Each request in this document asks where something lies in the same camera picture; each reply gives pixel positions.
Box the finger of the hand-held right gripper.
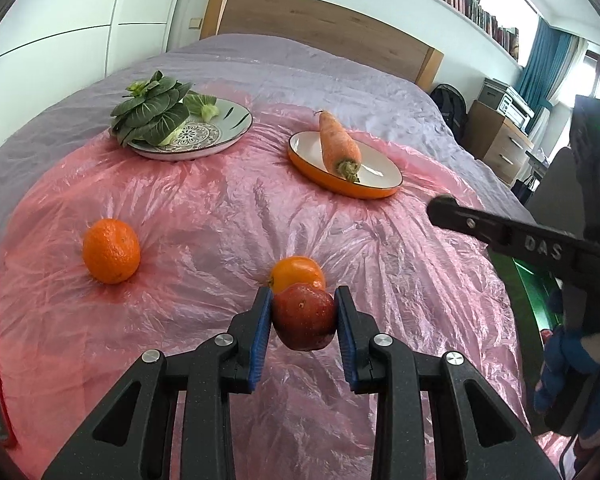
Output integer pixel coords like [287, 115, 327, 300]
[426, 194, 588, 281]

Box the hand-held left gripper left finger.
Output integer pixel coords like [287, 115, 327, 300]
[40, 286, 273, 480]

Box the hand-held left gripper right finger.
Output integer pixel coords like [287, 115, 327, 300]
[333, 285, 563, 480]

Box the red apple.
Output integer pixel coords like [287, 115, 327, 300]
[271, 283, 338, 352]

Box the orange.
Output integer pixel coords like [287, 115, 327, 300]
[268, 256, 327, 295]
[82, 218, 142, 285]

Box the green tray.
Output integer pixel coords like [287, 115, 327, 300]
[487, 250, 563, 416]

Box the grey chair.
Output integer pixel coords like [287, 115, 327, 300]
[525, 147, 588, 241]

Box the wooden dresser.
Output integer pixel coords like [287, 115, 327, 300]
[464, 100, 535, 186]

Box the orange rimmed white plate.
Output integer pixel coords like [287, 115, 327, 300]
[287, 130, 404, 200]

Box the teal curtain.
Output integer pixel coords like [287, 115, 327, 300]
[517, 19, 578, 136]

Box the white printer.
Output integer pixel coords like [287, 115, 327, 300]
[480, 78, 535, 128]

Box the black backpack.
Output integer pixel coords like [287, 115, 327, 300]
[429, 83, 468, 146]

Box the pink plastic sheet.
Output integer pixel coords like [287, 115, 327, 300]
[0, 62, 563, 480]

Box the carrot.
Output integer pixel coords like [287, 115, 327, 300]
[316, 110, 362, 183]

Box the patterned grey plate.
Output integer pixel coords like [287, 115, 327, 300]
[127, 98, 253, 162]

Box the wooden headboard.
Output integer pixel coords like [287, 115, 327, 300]
[200, 0, 445, 92]

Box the bok choy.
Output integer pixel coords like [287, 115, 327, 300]
[110, 70, 218, 148]

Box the white wardrobe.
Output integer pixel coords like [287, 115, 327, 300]
[0, 0, 188, 161]

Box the black cable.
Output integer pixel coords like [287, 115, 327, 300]
[560, 355, 600, 480]

